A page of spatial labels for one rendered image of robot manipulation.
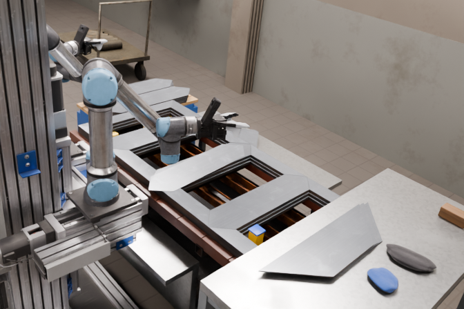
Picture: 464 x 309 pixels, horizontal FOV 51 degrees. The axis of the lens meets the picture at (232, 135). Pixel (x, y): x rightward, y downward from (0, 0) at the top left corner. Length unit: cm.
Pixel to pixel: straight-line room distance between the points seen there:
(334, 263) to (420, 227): 53
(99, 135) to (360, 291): 109
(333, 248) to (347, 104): 331
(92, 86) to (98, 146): 25
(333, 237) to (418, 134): 290
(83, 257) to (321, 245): 94
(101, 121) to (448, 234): 152
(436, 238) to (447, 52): 254
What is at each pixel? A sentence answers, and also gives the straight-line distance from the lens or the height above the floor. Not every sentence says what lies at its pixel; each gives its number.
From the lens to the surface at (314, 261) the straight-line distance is 189.
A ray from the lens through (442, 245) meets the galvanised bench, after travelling 224.
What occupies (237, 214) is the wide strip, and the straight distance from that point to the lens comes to 238.
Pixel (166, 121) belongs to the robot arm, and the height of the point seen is 147.
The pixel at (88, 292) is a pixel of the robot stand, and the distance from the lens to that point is 292.
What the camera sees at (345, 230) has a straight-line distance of 208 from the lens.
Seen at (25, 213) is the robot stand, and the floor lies 99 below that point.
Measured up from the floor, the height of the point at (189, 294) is 48.
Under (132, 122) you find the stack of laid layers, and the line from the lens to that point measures 322.
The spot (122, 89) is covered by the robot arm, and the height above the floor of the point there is 156.
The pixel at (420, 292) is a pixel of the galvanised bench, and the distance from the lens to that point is 196.
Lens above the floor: 230
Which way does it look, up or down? 28 degrees down
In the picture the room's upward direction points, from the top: 6 degrees clockwise
